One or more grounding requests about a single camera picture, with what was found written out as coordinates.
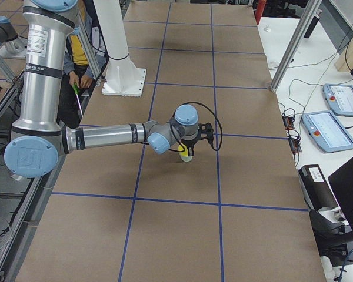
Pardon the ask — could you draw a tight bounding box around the black box with label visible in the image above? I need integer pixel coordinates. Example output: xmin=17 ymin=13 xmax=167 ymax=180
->
xmin=298 ymin=164 xmax=338 ymax=212

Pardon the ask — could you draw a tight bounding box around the yellow paper cup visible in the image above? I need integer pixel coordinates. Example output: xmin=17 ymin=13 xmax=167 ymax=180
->
xmin=178 ymin=144 xmax=192 ymax=162

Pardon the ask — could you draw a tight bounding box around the near blue teach pendant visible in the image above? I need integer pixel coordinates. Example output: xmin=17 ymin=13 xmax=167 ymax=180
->
xmin=302 ymin=110 xmax=353 ymax=153

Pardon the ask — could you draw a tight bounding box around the green handled tool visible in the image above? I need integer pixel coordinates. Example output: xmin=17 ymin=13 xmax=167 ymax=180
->
xmin=72 ymin=83 xmax=84 ymax=117

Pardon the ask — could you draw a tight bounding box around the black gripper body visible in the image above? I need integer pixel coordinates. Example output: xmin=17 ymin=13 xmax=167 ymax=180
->
xmin=182 ymin=123 xmax=214 ymax=156

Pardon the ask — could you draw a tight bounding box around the black monitor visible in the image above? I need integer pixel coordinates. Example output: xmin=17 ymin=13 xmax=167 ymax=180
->
xmin=328 ymin=157 xmax=353 ymax=228

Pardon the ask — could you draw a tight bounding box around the aluminium frame post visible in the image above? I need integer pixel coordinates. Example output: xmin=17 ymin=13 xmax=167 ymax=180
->
xmin=269 ymin=0 xmax=322 ymax=92

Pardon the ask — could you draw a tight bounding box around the far blue teach pendant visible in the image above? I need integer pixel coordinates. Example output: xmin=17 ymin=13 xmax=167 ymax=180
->
xmin=323 ymin=84 xmax=353 ymax=117

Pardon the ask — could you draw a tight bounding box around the blue teach pendant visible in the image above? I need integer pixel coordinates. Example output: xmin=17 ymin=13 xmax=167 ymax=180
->
xmin=302 ymin=110 xmax=353 ymax=153
xmin=323 ymin=84 xmax=353 ymax=117

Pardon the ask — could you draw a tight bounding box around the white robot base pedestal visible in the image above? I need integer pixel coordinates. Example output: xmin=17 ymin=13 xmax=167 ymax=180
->
xmin=94 ymin=0 xmax=146 ymax=97

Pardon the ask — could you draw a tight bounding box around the seated person in jacket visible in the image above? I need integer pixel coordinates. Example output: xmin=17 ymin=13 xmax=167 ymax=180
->
xmin=58 ymin=35 xmax=93 ymax=129

